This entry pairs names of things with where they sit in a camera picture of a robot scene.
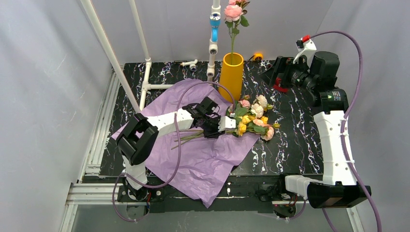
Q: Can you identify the yellow cylindrical vase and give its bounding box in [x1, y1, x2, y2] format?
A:
[219, 53, 244, 101]

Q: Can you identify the purple cable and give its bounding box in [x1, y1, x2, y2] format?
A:
[111, 80, 237, 223]
[288, 30, 383, 232]

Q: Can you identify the red printed ribbon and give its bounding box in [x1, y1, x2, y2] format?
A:
[273, 77, 289, 93]

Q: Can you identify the blue pipe valve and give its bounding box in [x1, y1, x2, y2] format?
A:
[209, 12, 221, 43]

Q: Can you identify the pink rose flower stem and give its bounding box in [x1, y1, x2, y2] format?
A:
[224, 0, 250, 65]

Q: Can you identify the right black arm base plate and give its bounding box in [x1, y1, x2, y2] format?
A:
[255, 182, 306, 204]

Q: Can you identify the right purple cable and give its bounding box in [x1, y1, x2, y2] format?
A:
[288, 30, 383, 232]

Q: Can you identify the white PVC pipe frame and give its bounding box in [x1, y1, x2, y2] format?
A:
[80, 0, 221, 113]

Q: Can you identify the aluminium extrusion frame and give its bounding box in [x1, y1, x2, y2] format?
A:
[59, 64, 365, 232]

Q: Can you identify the pink paper flower bouquet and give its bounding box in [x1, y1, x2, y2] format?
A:
[170, 94, 281, 150]

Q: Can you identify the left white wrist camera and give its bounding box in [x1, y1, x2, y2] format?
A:
[218, 116, 236, 132]

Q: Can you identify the purple pink wrapping paper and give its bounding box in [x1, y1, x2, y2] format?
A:
[141, 79, 259, 207]

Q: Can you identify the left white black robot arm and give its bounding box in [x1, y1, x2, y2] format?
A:
[115, 97, 226, 190]

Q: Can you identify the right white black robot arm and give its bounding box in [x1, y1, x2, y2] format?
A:
[263, 51, 371, 208]

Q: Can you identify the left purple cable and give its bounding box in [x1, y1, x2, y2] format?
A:
[111, 80, 237, 223]

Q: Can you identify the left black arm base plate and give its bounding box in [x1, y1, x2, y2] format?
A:
[116, 185, 164, 203]

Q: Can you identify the small white pipe elbow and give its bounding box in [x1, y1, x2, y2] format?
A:
[180, 59, 198, 72]

